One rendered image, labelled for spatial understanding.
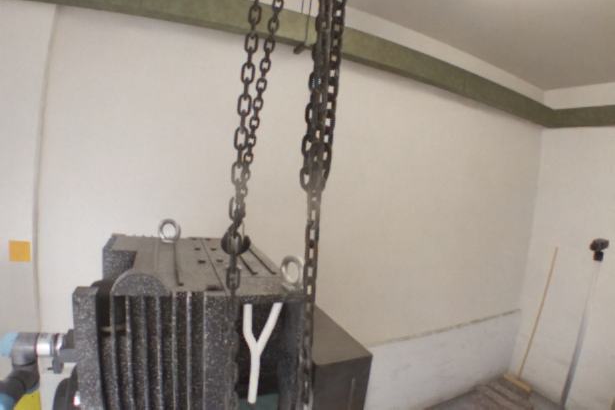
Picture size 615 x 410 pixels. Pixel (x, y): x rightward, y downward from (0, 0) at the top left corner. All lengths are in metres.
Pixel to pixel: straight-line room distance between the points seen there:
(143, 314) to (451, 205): 2.29
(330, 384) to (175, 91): 1.49
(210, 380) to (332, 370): 0.24
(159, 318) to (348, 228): 1.58
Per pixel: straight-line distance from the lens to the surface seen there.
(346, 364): 0.72
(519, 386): 3.69
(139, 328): 0.69
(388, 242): 2.27
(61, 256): 1.90
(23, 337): 1.26
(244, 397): 0.83
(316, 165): 0.32
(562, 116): 3.49
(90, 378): 0.72
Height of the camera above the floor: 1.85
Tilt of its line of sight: 3 degrees down
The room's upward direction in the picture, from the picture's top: 6 degrees clockwise
